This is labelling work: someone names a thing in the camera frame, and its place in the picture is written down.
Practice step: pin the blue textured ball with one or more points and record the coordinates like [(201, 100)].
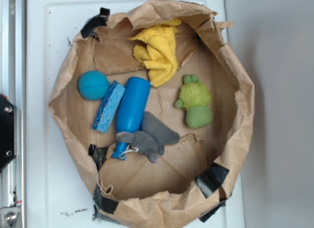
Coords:
[(93, 85)]

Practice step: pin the brown paper bag bin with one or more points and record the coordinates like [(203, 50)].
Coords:
[(194, 175)]

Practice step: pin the blue plastic bottle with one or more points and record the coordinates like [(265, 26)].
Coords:
[(132, 105)]

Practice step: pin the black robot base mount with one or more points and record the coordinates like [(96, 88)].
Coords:
[(8, 149)]

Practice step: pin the grey plush elephant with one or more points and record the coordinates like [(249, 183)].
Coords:
[(151, 139)]

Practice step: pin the blue sponge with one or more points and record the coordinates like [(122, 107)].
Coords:
[(108, 107)]

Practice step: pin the yellow microfiber cloth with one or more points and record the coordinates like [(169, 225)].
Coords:
[(159, 54)]

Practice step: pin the green plush animal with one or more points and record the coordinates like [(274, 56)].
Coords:
[(195, 98)]

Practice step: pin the aluminium frame rail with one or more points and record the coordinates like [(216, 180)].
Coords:
[(13, 86)]

